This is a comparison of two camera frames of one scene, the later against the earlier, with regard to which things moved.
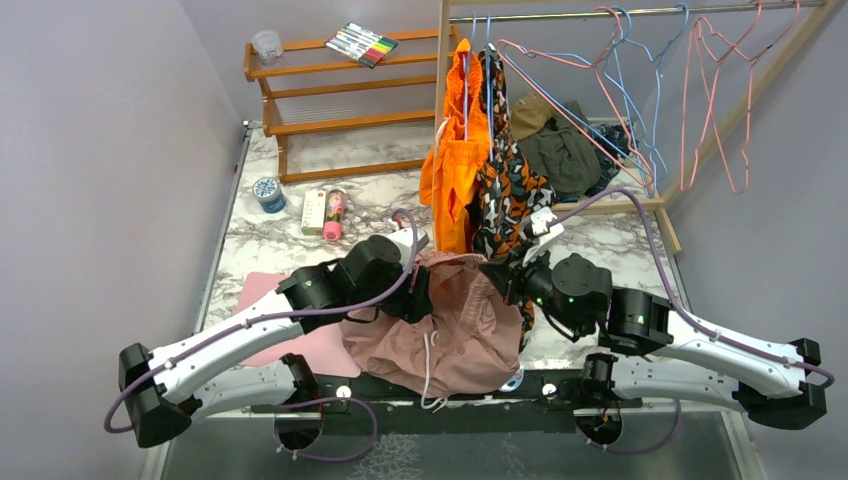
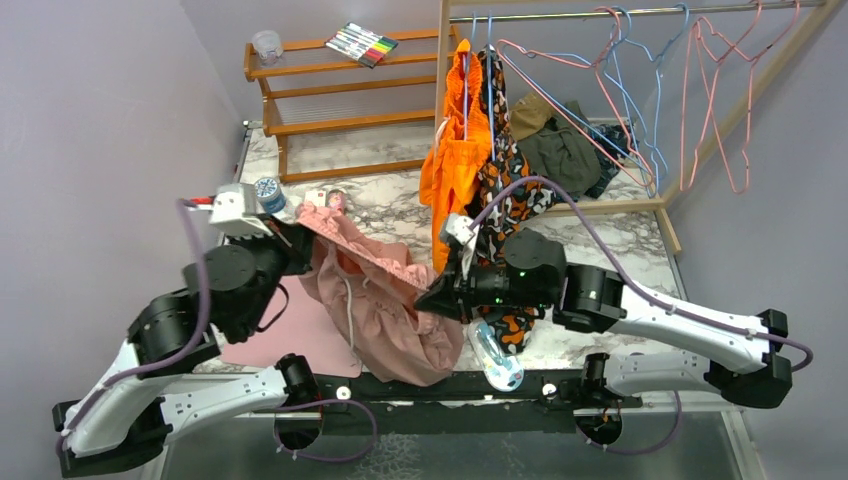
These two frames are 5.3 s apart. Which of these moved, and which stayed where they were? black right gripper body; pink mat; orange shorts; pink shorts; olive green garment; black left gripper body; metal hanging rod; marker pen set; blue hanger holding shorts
Moved: black right gripper body; pink shorts; black left gripper body
Stayed: orange shorts; pink mat; olive green garment; blue hanger holding shorts; metal hanging rod; marker pen set
